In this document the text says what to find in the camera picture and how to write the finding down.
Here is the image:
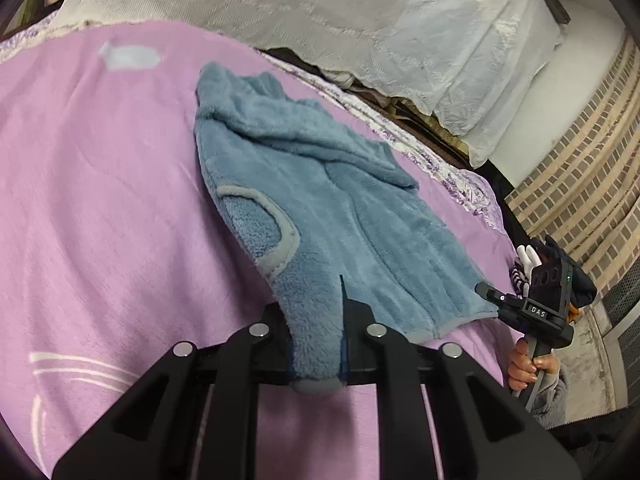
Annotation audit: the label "brown woven mats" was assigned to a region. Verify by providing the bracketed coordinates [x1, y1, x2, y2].
[385, 95, 476, 161]

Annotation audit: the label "navy garment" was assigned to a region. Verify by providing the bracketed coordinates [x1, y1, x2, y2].
[530, 235, 598, 306]

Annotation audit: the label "person's right forearm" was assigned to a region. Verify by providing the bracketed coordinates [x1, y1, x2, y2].
[530, 370, 568, 428]

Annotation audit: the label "purple floral bed sheet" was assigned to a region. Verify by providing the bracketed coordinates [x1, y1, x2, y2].
[0, 10, 506, 235]

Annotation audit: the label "person's right hand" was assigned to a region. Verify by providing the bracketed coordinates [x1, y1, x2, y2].
[507, 337, 558, 391]

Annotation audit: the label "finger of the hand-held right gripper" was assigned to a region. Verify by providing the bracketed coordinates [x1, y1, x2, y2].
[475, 281, 511, 307]

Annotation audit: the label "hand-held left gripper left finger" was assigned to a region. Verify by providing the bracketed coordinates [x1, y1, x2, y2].
[50, 305, 296, 480]

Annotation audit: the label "purple blanket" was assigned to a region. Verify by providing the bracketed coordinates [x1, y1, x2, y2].
[0, 20, 506, 480]

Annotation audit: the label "white lace cover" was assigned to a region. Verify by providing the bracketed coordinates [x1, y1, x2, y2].
[50, 0, 566, 168]

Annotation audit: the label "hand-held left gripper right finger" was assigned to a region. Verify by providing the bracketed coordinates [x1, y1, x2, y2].
[339, 275, 583, 480]

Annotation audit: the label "beige checked curtain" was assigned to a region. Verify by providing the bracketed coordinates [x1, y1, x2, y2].
[505, 30, 640, 306]

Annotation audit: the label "blue fleece jacket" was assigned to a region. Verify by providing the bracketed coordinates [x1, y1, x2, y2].
[192, 61, 501, 395]

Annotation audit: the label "striped garment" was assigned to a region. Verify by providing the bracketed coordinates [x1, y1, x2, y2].
[509, 257, 532, 301]

